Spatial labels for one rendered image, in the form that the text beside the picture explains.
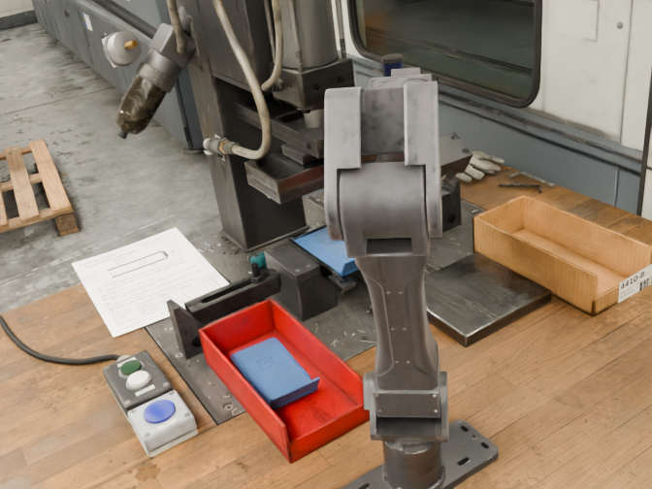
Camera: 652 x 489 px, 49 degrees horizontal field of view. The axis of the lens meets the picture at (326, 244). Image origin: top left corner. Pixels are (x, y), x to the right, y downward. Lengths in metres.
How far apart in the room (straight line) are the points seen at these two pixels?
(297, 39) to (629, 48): 0.67
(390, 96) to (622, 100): 0.89
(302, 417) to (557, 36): 0.94
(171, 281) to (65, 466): 0.42
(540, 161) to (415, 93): 1.05
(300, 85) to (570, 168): 0.74
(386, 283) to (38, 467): 0.56
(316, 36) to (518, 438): 0.57
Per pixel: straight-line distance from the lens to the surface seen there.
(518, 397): 0.95
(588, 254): 1.22
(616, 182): 1.49
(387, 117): 0.61
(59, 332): 1.24
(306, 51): 0.99
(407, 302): 0.64
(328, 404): 0.95
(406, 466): 0.79
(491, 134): 1.72
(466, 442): 0.88
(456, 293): 1.10
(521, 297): 1.09
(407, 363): 0.70
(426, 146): 0.56
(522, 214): 1.29
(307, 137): 1.01
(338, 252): 1.09
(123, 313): 1.23
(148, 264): 1.36
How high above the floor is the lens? 1.53
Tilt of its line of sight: 29 degrees down
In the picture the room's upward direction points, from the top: 8 degrees counter-clockwise
